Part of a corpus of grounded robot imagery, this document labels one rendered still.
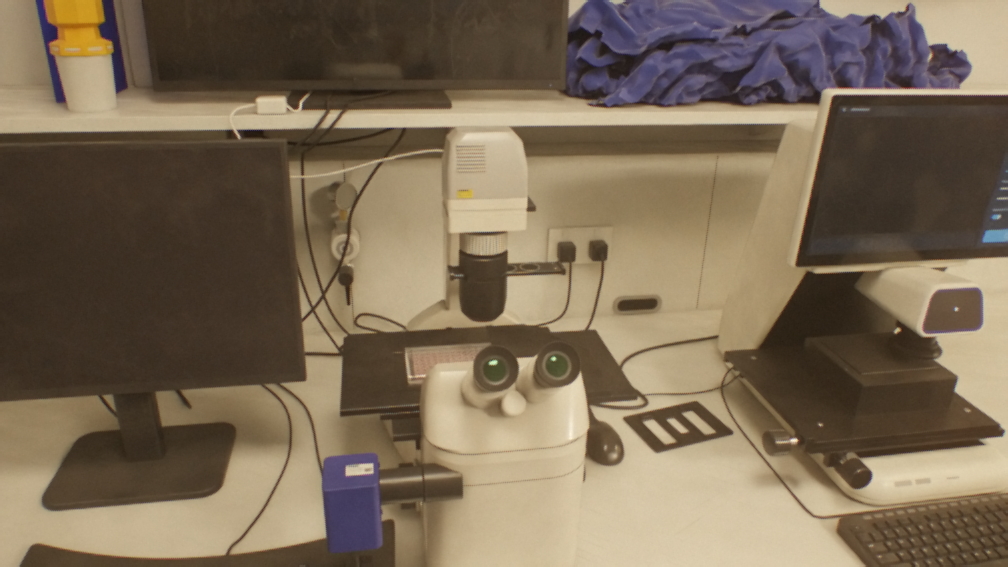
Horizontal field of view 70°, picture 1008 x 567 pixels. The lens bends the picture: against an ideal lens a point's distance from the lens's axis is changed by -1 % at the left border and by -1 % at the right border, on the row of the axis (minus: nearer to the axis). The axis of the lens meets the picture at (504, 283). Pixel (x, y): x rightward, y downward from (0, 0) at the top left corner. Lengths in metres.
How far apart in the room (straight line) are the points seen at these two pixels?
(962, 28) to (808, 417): 1.17
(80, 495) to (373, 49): 0.84
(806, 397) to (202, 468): 0.97
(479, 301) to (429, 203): 0.57
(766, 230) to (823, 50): 0.36
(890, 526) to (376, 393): 0.75
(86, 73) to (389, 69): 0.48
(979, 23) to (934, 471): 1.19
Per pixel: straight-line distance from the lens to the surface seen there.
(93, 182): 1.07
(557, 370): 0.75
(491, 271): 0.98
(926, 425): 1.32
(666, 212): 1.67
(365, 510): 0.86
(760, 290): 1.41
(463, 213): 0.94
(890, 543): 1.19
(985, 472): 1.37
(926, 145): 1.27
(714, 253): 1.76
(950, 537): 1.24
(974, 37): 2.15
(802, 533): 1.19
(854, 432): 1.24
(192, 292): 1.08
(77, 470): 1.33
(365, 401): 0.99
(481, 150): 0.93
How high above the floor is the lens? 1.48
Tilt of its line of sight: 23 degrees down
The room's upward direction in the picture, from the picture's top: 1 degrees clockwise
